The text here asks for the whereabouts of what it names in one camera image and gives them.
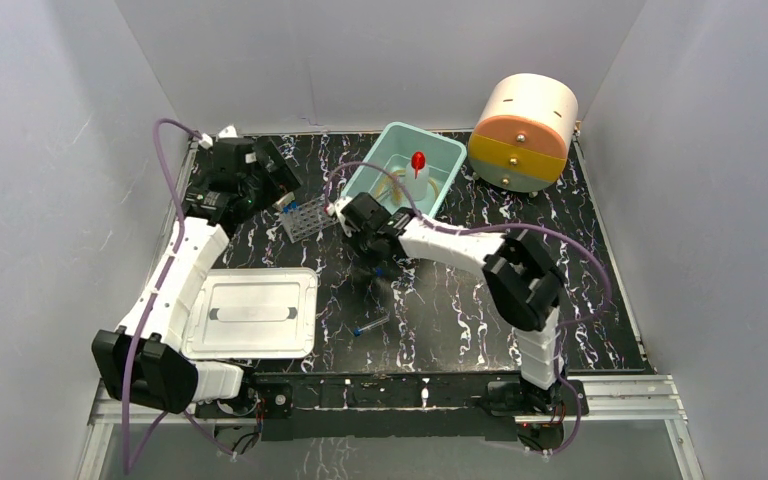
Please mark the light teal plastic bin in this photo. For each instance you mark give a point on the light teal plastic bin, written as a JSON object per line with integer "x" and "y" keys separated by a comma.
{"x": 408, "y": 163}

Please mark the brown test tube brush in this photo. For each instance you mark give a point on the brown test tube brush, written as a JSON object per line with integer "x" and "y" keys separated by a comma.
{"x": 395, "y": 186}

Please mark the red-cap wash bottle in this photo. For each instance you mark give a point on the red-cap wash bottle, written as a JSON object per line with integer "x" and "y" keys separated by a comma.
{"x": 416, "y": 177}

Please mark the tan rubber tubing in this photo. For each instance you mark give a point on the tan rubber tubing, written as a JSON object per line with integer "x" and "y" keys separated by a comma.
{"x": 382, "y": 191}

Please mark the clear test tube rack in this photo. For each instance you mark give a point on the clear test tube rack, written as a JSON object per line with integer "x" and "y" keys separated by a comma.
{"x": 300, "y": 221}

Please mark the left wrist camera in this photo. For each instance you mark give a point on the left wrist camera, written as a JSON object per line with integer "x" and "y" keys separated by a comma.
{"x": 227, "y": 132}

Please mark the aluminium frame rail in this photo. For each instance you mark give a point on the aluminium frame rail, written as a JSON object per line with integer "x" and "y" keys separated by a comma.
{"x": 610, "y": 398}

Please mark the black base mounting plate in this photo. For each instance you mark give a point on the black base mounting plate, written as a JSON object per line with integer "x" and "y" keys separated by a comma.
{"x": 301, "y": 406}

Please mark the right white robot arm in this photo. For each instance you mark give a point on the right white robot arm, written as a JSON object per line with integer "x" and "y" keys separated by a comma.
{"x": 523, "y": 280}

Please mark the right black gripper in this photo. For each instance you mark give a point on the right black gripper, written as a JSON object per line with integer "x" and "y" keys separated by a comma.
{"x": 375, "y": 259}

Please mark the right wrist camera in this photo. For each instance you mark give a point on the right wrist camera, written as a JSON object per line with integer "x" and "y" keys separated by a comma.
{"x": 337, "y": 210}

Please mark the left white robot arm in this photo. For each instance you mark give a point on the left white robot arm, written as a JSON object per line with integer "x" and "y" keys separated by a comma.
{"x": 143, "y": 360}

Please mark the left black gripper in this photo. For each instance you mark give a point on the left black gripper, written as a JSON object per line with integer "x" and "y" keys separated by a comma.
{"x": 278, "y": 176}

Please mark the small white red box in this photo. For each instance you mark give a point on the small white red box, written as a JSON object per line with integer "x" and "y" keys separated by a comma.
{"x": 285, "y": 203}

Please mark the white bin lid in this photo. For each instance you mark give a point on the white bin lid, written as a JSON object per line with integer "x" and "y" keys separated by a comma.
{"x": 254, "y": 314}

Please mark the round orange yellow drawer cabinet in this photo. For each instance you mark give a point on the round orange yellow drawer cabinet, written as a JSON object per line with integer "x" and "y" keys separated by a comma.
{"x": 522, "y": 139}

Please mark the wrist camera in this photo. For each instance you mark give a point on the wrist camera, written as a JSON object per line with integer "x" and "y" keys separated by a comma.
{"x": 337, "y": 210}
{"x": 227, "y": 132}

